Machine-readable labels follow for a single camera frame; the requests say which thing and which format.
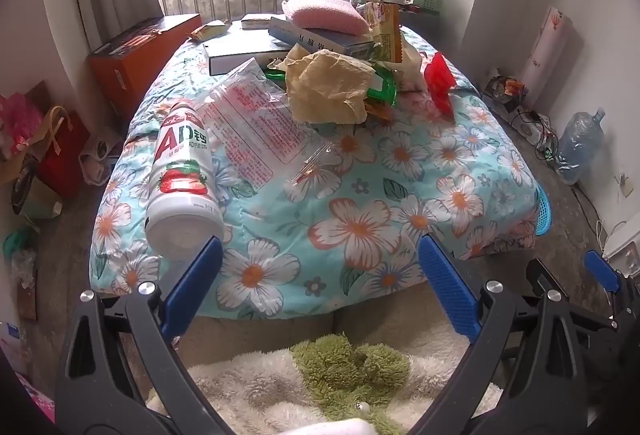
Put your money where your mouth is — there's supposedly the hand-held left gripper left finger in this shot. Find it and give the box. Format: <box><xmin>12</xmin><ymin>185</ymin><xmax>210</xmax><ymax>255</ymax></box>
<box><xmin>54</xmin><ymin>235</ymin><xmax>236</xmax><ymax>435</ymax></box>

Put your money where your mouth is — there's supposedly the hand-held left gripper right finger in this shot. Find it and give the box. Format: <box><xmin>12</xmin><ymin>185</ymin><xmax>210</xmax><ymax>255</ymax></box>
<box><xmin>400</xmin><ymin>232</ymin><xmax>598</xmax><ymax>435</ymax></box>

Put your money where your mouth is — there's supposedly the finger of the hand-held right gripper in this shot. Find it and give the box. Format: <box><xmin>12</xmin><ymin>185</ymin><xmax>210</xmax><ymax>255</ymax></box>
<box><xmin>525</xmin><ymin>257</ymin><xmax>568</xmax><ymax>303</ymax></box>
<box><xmin>584</xmin><ymin>249</ymin><xmax>640</xmax><ymax>311</ymax></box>

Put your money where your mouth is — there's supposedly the white strawberry drink bottle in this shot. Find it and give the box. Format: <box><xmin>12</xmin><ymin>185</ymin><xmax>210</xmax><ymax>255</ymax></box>
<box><xmin>144</xmin><ymin>98</ymin><xmax>227</xmax><ymax>262</ymax></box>

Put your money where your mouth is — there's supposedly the large green snack bag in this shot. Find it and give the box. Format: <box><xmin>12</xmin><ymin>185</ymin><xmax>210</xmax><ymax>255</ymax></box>
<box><xmin>262</xmin><ymin>62</ymin><xmax>398</xmax><ymax>108</ymax></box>

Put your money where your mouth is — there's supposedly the blue white medicine box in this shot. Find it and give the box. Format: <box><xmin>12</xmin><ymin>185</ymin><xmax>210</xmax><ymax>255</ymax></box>
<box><xmin>267</xmin><ymin>15</ymin><xmax>376</xmax><ymax>58</ymax></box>

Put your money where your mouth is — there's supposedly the blue plastic basket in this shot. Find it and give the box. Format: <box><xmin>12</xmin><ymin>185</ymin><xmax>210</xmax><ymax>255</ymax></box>
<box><xmin>530</xmin><ymin>188</ymin><xmax>553</xmax><ymax>236</ymax></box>

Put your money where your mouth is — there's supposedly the floral light blue blanket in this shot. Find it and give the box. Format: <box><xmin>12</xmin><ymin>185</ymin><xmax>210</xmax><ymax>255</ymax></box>
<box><xmin>89</xmin><ymin>22</ymin><xmax>543</xmax><ymax>321</ymax></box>

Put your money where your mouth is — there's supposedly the white green fleece garment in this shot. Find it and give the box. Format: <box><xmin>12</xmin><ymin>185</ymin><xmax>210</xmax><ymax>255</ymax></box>
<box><xmin>145</xmin><ymin>332</ymin><xmax>503</xmax><ymax>435</ymax></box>

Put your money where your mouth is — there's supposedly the large clear water jug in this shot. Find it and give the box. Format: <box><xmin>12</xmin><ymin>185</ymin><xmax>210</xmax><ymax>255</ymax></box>
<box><xmin>555</xmin><ymin>108</ymin><xmax>607</xmax><ymax>186</ymax></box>

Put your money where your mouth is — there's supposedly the white shopping bag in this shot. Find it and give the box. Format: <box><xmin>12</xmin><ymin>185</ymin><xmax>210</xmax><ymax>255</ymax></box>
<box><xmin>80</xmin><ymin>128</ymin><xmax>123</xmax><ymax>186</ymax></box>

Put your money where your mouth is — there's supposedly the white power strip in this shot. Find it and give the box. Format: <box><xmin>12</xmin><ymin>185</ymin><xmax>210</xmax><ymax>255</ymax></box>
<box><xmin>500</xmin><ymin>108</ymin><xmax>551</xmax><ymax>141</ymax></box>

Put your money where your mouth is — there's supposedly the clear red printed plastic bag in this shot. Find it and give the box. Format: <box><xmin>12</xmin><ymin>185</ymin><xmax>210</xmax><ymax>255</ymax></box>
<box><xmin>192</xmin><ymin>56</ymin><xmax>313</xmax><ymax>191</ymax></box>

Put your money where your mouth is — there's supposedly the small clear plastic wrapper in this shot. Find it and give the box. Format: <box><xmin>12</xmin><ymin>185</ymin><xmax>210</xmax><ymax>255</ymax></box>
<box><xmin>282</xmin><ymin>140</ymin><xmax>346</xmax><ymax>201</ymax></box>

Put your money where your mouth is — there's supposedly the green plastic bag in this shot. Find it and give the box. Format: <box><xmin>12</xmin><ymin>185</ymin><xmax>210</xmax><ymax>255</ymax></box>
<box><xmin>2</xmin><ymin>227</ymin><xmax>36</xmax><ymax>261</ymax></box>

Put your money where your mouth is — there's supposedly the red paper bag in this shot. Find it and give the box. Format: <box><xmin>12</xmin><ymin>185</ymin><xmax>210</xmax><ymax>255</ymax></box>
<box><xmin>37</xmin><ymin>105</ymin><xmax>91</xmax><ymax>198</ymax></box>

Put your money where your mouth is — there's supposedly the small printed box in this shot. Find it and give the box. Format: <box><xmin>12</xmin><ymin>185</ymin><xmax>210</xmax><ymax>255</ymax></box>
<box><xmin>482</xmin><ymin>70</ymin><xmax>531</xmax><ymax>113</ymax></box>

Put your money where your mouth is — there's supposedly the pink printed bag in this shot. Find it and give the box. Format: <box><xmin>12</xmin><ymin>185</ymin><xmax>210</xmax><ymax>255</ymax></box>
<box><xmin>17</xmin><ymin>372</ymin><xmax>56</xmax><ymax>421</ymax></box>

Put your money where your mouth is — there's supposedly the red plastic wrapper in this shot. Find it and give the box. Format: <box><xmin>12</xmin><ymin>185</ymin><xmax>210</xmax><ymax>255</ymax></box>
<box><xmin>424</xmin><ymin>51</ymin><xmax>458</xmax><ymax>116</ymax></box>

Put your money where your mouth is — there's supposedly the orange cardboard box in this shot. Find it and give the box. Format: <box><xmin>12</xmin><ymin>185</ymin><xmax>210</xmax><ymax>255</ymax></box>
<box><xmin>89</xmin><ymin>13</ymin><xmax>203</xmax><ymax>118</ymax></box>

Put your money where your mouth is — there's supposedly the white flower print roll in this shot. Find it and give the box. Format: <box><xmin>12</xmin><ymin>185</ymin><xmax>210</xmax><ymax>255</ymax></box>
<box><xmin>517</xmin><ymin>5</ymin><xmax>573</xmax><ymax>101</ymax></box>

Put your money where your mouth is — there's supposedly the crumpled tan paper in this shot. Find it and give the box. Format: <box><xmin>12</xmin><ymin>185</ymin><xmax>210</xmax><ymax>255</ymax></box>
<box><xmin>285</xmin><ymin>44</ymin><xmax>377</xmax><ymax>126</ymax></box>

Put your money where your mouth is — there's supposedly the pink plastic bag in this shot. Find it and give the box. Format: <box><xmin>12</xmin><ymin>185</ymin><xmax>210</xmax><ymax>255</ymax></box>
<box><xmin>0</xmin><ymin>92</ymin><xmax>46</xmax><ymax>161</ymax></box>

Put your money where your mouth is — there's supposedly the yellow green snack packet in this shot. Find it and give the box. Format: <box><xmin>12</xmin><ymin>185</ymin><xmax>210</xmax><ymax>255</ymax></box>
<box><xmin>187</xmin><ymin>19</ymin><xmax>232</xmax><ymax>41</ymax></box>

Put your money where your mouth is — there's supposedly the orange snack packet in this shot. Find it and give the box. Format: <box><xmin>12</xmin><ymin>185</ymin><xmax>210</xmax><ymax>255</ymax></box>
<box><xmin>365</xmin><ymin>0</ymin><xmax>403</xmax><ymax>63</ymax></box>

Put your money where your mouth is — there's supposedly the small white box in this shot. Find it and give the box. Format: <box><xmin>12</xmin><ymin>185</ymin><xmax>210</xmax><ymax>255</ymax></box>
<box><xmin>241</xmin><ymin>12</ymin><xmax>286</xmax><ymax>31</ymax></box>

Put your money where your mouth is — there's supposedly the black cable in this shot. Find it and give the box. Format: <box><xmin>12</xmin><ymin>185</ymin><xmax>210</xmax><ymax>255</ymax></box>
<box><xmin>570</xmin><ymin>182</ymin><xmax>608</xmax><ymax>246</ymax></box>

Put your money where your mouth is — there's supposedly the grey cable box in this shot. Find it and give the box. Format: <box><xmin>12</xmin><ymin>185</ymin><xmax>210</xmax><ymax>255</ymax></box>
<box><xmin>202</xmin><ymin>32</ymin><xmax>296</xmax><ymax>77</ymax></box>

